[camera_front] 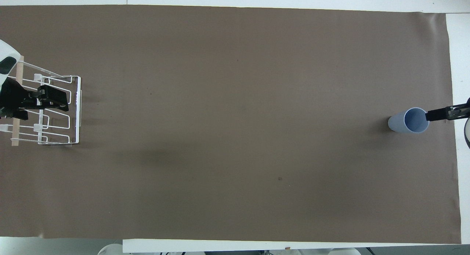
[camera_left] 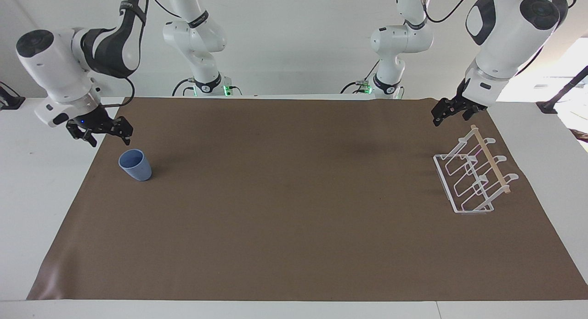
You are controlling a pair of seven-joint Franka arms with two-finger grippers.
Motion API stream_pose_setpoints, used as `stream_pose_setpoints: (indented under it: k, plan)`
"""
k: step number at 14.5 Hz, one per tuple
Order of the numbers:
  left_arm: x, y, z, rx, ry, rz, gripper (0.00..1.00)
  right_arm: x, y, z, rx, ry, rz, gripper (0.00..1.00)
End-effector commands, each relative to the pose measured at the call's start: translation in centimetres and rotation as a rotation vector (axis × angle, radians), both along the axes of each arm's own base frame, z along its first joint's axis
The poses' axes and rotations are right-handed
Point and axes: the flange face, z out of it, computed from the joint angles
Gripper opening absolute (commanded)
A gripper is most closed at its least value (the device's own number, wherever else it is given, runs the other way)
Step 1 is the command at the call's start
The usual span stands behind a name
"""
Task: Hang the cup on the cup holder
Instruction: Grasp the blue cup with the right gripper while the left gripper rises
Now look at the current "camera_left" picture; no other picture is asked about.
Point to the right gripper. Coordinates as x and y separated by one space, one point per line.
89 120

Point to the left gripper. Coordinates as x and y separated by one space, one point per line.
464 103

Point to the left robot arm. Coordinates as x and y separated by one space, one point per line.
503 34

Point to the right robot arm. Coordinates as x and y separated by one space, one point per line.
55 66

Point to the blue cup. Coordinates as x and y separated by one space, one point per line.
138 168

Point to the black stand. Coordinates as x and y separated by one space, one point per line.
10 101
567 87

